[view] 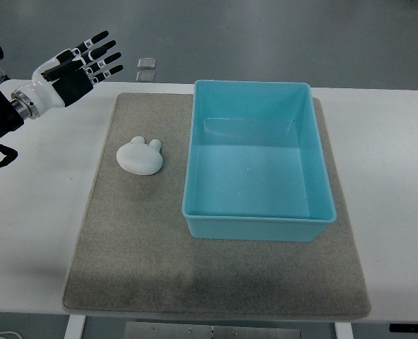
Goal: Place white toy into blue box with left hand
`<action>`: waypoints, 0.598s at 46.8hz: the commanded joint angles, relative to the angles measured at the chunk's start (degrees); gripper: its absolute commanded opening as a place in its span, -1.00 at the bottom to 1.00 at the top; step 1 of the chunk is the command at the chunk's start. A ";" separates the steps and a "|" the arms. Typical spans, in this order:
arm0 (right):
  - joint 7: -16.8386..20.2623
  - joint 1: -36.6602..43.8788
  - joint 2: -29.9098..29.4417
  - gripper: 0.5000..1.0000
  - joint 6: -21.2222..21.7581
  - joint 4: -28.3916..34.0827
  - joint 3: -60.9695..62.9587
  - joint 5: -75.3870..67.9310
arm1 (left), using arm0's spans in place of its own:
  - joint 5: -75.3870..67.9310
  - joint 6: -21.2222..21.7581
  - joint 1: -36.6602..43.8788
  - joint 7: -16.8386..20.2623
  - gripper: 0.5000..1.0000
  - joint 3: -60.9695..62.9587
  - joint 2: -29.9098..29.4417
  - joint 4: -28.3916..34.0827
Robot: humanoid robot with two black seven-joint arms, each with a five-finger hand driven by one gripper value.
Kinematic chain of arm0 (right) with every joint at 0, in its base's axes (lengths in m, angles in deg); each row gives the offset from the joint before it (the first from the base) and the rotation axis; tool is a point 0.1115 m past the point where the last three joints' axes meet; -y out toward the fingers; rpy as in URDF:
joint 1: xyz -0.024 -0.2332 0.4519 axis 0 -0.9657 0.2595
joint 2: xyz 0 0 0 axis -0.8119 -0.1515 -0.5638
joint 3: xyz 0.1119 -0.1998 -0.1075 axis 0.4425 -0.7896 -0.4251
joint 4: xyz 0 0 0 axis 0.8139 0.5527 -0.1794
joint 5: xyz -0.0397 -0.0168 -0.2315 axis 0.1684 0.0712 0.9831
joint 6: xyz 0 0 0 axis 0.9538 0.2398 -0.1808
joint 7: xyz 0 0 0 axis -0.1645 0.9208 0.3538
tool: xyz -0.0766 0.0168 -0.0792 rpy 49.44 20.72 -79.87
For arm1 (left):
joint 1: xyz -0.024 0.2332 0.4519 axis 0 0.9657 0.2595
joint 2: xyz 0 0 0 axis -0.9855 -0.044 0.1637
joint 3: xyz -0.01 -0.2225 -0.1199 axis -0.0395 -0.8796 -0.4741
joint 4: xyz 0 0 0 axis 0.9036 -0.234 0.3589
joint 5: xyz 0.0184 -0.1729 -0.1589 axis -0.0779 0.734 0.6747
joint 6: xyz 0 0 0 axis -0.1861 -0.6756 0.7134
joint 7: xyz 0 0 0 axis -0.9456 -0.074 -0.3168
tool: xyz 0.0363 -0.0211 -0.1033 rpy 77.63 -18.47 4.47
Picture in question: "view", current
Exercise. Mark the white rabbit toy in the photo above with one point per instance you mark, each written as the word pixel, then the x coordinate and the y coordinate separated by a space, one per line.
pixel 139 157

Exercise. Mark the white table leg right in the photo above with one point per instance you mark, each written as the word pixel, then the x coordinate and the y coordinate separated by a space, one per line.
pixel 343 330

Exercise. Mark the black white robot left hand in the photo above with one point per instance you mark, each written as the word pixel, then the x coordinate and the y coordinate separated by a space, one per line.
pixel 72 74

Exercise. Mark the grey felt mat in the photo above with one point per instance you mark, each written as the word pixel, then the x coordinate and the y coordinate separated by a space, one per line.
pixel 135 255

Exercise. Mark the upper metal floor plate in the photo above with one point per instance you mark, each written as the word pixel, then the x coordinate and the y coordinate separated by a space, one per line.
pixel 146 63

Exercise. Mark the light blue plastic box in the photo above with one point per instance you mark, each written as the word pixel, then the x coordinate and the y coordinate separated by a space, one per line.
pixel 256 166

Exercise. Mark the metal floor plate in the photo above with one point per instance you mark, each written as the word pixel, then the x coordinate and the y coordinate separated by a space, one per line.
pixel 146 63
pixel 145 76

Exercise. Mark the black table control panel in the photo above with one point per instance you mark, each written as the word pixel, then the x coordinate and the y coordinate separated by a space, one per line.
pixel 403 328

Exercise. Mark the lower metal floor plate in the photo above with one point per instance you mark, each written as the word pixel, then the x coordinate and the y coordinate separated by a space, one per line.
pixel 145 76

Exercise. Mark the white table leg left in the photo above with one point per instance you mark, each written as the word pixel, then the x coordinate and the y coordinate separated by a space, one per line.
pixel 75 327

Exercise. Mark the white table leg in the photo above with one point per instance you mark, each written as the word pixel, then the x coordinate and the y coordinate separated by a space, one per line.
pixel 343 330
pixel 75 327

